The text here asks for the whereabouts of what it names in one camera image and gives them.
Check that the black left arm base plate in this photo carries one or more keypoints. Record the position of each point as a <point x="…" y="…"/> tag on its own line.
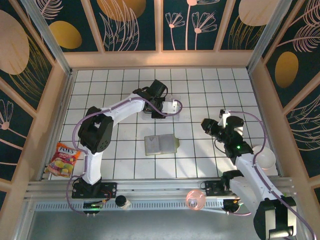
<point x="110" y="190"/>

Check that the wall panel with yellow oval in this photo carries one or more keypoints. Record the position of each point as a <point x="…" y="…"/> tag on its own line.
<point x="65" y="35"/>

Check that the pink tape roll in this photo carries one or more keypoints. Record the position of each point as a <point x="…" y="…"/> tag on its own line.
<point x="195" y="200"/>

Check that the small controller circuit board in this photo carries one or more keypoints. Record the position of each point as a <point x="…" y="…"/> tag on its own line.
<point x="231" y="206"/>
<point x="92" y="205"/>

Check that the wall panel with leaf outlines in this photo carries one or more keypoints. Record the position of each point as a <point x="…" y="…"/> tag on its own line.
<point x="120" y="25"/>

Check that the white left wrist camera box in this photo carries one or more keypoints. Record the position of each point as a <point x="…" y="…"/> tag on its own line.
<point x="170" y="106"/>

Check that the wall panel with curved lines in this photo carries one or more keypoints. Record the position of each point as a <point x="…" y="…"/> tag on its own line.
<point x="305" y="130"/>

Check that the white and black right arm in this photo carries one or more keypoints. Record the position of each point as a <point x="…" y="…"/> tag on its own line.
<point x="250" y="170"/>

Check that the wall panel with pink flowers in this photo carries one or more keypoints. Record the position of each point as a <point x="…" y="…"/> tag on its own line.
<point x="180" y="37"/>

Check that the perforated metal strip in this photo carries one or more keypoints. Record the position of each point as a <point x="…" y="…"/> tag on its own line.
<point x="155" y="205"/>

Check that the white bowl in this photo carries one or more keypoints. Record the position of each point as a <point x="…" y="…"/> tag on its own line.
<point x="266" y="157"/>

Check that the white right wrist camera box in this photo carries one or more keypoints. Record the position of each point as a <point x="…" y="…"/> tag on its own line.
<point x="225" y="118"/>

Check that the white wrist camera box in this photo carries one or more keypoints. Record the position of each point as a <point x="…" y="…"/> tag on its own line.
<point x="225" y="118"/>
<point x="170" y="106"/>

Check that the black lidded white jar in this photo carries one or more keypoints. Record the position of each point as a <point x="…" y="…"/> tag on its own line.
<point x="122" y="201"/>

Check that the aluminium corner post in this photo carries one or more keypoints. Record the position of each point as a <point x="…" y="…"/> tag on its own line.
<point x="268" y="35"/>
<point x="47" y="35"/>

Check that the long aluminium frame rail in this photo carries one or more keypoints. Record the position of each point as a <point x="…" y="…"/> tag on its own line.
<point x="155" y="186"/>

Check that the wall panel with peach disc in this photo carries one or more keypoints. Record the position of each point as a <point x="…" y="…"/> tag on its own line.
<point x="15" y="50"/>

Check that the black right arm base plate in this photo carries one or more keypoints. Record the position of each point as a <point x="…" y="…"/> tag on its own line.
<point x="212" y="188"/>

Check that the wall panel with gold grass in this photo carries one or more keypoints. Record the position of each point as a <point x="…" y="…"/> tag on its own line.
<point x="250" y="12"/>

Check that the wall panel with fern outline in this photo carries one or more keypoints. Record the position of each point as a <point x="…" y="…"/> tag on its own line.
<point x="287" y="70"/>

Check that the aluminium table side rail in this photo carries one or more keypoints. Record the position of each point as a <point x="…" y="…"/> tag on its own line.
<point x="58" y="120"/>

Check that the orange fruit candy bag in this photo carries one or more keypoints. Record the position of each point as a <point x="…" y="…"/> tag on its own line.
<point x="62" y="160"/>

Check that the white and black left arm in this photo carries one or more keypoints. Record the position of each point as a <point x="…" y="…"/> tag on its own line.
<point x="125" y="110"/>

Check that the grey credit card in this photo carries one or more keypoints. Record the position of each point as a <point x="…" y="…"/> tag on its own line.
<point x="153" y="145"/>

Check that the wall panel with flower outline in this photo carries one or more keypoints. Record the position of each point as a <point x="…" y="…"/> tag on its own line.
<point x="10" y="125"/>

